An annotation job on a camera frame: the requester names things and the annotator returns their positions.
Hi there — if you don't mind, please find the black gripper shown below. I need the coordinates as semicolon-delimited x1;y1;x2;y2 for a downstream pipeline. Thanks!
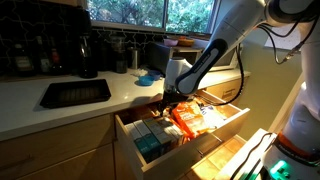
159;85;181;118

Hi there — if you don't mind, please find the white slim box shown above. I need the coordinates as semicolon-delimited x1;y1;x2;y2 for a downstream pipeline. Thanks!
156;117;185;148

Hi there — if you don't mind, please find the green and white box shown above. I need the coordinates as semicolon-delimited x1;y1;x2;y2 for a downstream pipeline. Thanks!
143;117;173;156

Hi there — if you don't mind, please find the teal and white box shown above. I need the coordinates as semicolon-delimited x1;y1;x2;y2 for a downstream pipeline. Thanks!
125;122;152;164
133;119;162;160

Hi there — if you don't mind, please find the open wooden drawer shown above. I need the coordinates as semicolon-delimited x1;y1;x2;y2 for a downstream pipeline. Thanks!
114;88;251;180

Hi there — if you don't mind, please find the tall black countertop appliance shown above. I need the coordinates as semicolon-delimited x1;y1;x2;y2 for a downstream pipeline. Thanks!
77;8;99;79

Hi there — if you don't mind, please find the wide wooden cabinet drawer front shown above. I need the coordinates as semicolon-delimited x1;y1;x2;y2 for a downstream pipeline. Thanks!
0;113;116;173

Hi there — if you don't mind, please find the orange snack bag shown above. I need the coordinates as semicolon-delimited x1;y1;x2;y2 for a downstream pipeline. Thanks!
171;100;209;138

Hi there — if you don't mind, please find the small light blue bowl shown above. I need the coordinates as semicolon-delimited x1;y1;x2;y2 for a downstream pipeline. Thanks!
137;75;155;87

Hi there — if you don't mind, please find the white crumpled paper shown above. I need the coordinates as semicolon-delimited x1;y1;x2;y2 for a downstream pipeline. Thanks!
133;68;149;78

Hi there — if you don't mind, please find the white and blue snack bag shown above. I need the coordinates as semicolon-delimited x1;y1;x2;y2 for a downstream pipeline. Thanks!
199;104;228;130

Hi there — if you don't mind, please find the metal canister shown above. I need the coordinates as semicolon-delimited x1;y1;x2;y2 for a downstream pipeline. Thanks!
127;47;142;70

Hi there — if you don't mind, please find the small pink bowl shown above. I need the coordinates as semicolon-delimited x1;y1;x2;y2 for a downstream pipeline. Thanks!
163;38;179;48

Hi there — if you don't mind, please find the brown wooden bowl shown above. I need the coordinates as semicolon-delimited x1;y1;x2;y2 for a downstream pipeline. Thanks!
177;36;195;48

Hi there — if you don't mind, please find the glass jar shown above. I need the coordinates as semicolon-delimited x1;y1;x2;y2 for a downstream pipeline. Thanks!
110;33;128;74

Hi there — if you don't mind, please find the white microwave oven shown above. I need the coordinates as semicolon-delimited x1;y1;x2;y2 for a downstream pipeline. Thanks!
209;46;240;73

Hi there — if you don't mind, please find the black rectangular tray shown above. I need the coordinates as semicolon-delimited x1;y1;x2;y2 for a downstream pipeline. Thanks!
39;78;112;109

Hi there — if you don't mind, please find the dark bottle with red label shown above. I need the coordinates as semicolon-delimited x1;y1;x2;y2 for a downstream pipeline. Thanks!
49;36;64;75

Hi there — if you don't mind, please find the dark tall slim bottle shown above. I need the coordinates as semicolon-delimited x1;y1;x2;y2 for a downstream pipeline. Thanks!
34;35;51;75

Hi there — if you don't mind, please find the dark bottle with pale label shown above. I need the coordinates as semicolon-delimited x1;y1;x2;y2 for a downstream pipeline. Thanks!
13;43;35;77

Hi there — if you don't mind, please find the metal lower drawer handle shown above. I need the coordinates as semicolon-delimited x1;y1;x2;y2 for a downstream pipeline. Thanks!
195;133;224;158

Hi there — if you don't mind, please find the metal drawer handle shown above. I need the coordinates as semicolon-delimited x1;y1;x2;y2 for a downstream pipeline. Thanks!
221;89;238;101
195;133;224;158

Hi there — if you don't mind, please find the wooden cabinet drawer with handle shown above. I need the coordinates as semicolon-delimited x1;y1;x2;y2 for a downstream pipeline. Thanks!
205;76;250;106

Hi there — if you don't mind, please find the black cable on robot stand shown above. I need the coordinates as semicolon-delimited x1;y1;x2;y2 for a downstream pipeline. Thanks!
229;132;274;180

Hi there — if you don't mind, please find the window with frame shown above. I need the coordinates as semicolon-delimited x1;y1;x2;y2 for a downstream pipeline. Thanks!
86;0;221;34

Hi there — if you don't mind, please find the white wall calendar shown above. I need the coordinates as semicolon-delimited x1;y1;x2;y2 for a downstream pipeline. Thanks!
264;24;313;51

